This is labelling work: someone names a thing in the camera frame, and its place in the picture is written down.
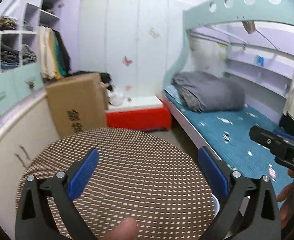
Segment white wardrobe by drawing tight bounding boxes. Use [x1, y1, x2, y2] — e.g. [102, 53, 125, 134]
[79, 0, 195, 101]

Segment cream hanging jacket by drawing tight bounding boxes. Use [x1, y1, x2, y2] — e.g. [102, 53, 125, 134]
[38, 26, 57, 80]

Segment teal drawer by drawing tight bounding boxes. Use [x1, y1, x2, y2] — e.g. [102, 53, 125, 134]
[12, 62, 45, 98]
[0, 71, 16, 131]

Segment purple wall shelves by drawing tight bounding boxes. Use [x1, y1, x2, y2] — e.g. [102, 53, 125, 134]
[224, 52, 294, 98]

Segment white low cabinet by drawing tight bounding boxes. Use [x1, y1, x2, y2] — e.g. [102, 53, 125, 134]
[0, 90, 62, 230]

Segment purple stepped shelf unit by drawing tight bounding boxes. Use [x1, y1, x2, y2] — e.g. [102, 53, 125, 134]
[0, 0, 65, 131]

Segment round brown polka-dot table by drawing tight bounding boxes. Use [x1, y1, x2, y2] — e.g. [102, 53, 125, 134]
[15, 127, 218, 239]

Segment green hanging garment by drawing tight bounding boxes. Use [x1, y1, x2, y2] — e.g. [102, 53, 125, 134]
[55, 34, 68, 77]

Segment blue plaid pillow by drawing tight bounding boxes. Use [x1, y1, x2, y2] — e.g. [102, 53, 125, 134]
[162, 84, 188, 106]

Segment dark hanging garment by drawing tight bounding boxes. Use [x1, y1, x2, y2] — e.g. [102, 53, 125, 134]
[279, 112, 294, 141]

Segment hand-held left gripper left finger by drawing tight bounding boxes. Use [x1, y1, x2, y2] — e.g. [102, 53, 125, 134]
[15, 148, 99, 235]

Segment large cardboard box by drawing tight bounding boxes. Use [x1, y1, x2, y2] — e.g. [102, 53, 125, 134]
[45, 73, 108, 138]

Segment person's left hand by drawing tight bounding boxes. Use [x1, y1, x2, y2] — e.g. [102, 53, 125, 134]
[105, 216, 139, 240]

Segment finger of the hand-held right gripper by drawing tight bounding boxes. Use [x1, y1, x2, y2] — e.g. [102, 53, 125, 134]
[249, 126, 291, 153]
[273, 130, 294, 147]

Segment brown folded clothes pile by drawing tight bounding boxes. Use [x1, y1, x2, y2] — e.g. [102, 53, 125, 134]
[0, 16, 19, 31]

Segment grey folded clothes pile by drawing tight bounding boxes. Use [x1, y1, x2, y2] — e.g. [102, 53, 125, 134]
[22, 44, 37, 65]

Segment dark folded jeans pile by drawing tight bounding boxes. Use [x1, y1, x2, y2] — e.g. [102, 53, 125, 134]
[0, 42, 21, 70]

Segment white board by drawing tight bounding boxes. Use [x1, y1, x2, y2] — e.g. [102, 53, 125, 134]
[106, 95, 164, 111]

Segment red storage bench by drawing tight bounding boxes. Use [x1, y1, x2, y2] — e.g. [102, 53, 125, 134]
[105, 104, 173, 132]

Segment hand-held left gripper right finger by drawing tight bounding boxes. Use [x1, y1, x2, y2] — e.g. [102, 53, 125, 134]
[197, 147, 281, 233]

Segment teal bunk bed frame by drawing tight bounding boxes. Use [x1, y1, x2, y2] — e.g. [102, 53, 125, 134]
[157, 0, 294, 213]

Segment dark hanging jacket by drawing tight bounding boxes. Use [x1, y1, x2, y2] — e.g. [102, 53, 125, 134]
[53, 29, 72, 75]

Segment person's right hand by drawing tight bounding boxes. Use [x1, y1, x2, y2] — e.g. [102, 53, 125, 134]
[277, 169, 294, 228]

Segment grey duvet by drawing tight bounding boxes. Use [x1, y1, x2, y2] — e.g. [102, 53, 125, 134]
[171, 71, 246, 113]

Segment black clothes heap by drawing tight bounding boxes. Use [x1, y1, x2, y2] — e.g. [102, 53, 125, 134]
[99, 72, 113, 85]

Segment white plastic bag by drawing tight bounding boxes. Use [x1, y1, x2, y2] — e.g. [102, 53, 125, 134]
[109, 91, 125, 106]

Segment blue fish print bedsheet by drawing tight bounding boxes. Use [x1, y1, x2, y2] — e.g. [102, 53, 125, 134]
[165, 99, 294, 198]

